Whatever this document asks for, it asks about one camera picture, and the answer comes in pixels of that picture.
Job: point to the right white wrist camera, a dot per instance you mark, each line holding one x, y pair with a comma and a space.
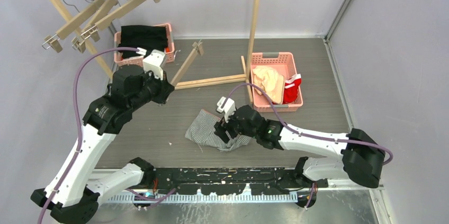
226, 106

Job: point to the grey striped underwear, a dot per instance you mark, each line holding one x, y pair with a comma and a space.
201, 131

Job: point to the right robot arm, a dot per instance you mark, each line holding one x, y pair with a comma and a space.
354, 155

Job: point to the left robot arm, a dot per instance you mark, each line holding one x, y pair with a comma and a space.
71, 197

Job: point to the wooden clip hanger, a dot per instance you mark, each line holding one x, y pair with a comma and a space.
105, 21
197, 50
78, 43
52, 41

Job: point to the beige underwear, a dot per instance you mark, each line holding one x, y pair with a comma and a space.
270, 81

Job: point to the empty wooden clip hanger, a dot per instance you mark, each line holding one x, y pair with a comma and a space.
52, 41

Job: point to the pink basket with black clothes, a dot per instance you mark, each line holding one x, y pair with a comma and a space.
123, 58

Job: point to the red white underwear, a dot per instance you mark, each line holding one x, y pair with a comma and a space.
291, 89

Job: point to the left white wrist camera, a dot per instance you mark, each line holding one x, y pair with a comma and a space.
153, 61

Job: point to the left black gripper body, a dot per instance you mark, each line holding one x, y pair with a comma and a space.
154, 88

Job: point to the pink plastic basket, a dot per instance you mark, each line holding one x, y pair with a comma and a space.
284, 63

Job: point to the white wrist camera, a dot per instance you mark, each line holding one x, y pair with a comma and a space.
153, 61
226, 106

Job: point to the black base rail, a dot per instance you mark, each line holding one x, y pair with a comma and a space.
225, 181

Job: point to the wooden clothes rack frame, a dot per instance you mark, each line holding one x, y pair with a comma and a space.
245, 77

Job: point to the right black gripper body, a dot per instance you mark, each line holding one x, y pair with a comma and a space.
236, 128

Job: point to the black folded clothes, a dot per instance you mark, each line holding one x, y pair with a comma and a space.
142, 36

